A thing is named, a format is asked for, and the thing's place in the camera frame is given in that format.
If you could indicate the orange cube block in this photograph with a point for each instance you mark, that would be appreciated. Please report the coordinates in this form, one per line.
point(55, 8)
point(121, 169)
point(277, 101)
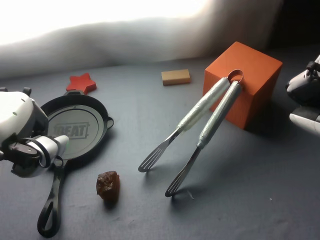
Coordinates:
point(250, 75)

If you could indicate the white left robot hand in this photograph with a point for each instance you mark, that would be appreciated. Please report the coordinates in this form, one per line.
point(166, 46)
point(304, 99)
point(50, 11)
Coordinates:
point(17, 112)

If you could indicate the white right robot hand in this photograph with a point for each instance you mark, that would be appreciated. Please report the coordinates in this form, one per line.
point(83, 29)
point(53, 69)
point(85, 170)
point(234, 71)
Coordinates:
point(303, 85)

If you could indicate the brown toy meat piece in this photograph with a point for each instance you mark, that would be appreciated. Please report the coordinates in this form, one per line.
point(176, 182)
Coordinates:
point(108, 185)

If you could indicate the tan rectangular wooden block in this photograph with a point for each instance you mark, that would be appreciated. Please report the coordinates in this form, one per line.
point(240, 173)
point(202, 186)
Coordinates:
point(176, 77)

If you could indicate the red star block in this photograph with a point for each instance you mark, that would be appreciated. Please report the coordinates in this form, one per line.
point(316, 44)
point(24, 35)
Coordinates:
point(81, 82)

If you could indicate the grey table cloth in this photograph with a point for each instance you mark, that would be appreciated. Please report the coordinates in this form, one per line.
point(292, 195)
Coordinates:
point(225, 187)

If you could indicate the black cast iron skillet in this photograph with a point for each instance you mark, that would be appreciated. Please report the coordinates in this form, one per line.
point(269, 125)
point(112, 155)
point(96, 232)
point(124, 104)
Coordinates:
point(82, 125)

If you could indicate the white cloth backdrop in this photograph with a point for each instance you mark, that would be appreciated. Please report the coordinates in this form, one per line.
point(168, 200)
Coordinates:
point(112, 42)

